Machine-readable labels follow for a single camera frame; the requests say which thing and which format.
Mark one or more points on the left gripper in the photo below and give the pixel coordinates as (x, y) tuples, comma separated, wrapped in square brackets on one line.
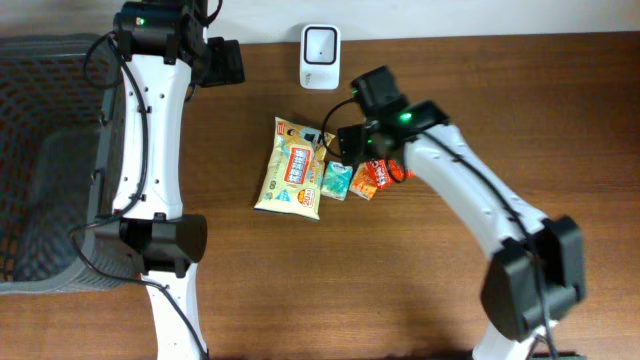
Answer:
[(229, 66)]

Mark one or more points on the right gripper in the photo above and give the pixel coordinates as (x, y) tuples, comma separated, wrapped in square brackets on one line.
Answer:
[(355, 144)]

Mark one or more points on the red snack packet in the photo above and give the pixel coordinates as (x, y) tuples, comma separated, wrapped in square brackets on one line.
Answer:
[(387, 173)]

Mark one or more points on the orange tissue pack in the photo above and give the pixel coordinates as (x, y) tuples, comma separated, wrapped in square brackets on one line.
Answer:
[(362, 183)]

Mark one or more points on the teal tissue pack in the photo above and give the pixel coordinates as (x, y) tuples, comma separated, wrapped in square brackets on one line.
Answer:
[(336, 181)]

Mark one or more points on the yellow wet wipes pack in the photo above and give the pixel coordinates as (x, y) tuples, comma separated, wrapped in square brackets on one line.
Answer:
[(295, 170)]

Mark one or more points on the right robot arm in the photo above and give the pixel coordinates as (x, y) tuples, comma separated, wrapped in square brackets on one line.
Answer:
[(536, 271)]

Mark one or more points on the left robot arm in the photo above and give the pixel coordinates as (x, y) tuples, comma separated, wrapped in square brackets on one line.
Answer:
[(164, 55)]

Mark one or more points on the grey plastic basket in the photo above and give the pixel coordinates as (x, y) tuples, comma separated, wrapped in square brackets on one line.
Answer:
[(61, 153)]

